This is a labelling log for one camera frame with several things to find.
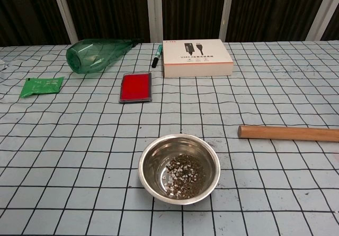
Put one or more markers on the wooden rolling pin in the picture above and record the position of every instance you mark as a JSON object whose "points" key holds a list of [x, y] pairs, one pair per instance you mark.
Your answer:
{"points": [[286, 133]]}

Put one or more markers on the stainless steel bowl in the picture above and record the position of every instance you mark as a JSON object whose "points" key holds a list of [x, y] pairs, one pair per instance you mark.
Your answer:
{"points": [[148, 167]]}

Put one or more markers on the red ink pad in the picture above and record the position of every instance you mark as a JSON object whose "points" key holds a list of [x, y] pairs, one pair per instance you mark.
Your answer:
{"points": [[135, 87]]}

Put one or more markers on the green and black marker pen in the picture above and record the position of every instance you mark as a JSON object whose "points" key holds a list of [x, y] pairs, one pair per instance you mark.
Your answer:
{"points": [[157, 55]]}

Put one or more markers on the crushed dark and white granules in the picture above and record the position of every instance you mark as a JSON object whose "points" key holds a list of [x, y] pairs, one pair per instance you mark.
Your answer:
{"points": [[185, 172]]}

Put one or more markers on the green transparent bottle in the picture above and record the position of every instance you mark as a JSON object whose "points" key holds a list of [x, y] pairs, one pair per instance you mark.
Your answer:
{"points": [[90, 57]]}

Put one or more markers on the light blue checked tablecloth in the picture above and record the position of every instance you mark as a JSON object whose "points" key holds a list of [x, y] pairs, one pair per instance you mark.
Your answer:
{"points": [[66, 146]]}

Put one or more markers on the green foil packet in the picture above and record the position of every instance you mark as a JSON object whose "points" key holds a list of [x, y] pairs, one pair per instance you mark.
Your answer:
{"points": [[42, 86]]}

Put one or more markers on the white metal frame post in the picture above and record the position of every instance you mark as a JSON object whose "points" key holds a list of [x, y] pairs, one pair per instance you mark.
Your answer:
{"points": [[154, 10], [226, 10], [64, 13], [321, 10]]}

